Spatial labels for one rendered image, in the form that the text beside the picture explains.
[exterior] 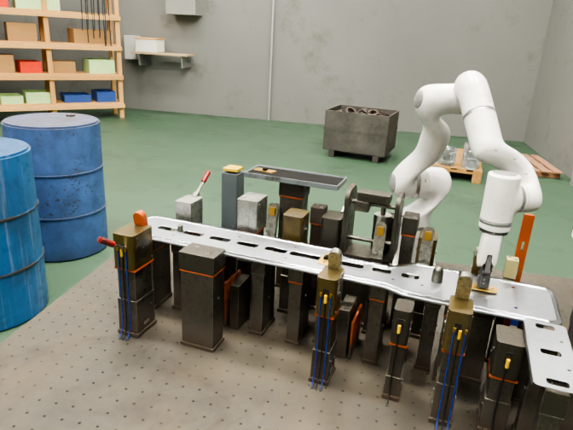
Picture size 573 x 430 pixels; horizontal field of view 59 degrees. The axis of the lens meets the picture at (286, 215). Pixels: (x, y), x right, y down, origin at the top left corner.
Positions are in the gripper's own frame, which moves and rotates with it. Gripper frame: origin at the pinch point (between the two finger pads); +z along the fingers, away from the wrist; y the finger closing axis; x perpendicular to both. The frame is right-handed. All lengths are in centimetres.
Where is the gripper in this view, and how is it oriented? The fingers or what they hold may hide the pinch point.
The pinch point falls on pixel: (483, 279)
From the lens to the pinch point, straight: 157.7
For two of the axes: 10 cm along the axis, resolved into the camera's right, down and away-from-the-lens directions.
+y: -3.4, 3.0, -8.9
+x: 9.4, 1.6, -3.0
